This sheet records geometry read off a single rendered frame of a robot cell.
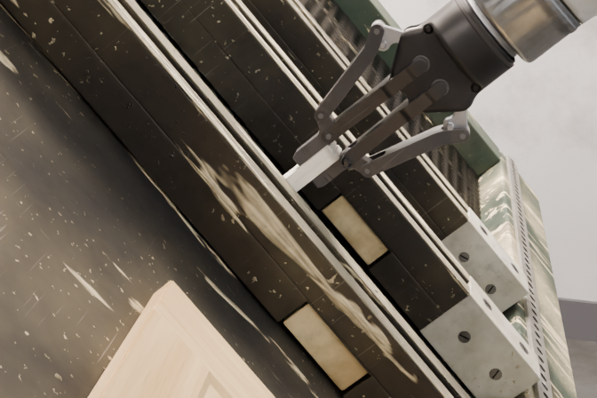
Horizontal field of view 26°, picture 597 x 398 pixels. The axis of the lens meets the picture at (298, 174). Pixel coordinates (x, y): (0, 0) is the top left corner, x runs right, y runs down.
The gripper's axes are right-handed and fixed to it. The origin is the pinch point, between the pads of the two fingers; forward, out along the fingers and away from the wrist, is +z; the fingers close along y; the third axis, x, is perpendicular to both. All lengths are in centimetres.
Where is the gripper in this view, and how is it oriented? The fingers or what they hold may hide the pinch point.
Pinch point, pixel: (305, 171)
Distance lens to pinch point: 112.4
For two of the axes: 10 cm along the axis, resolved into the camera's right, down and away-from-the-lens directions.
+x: -1.2, 2.7, -9.5
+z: -7.6, 5.9, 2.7
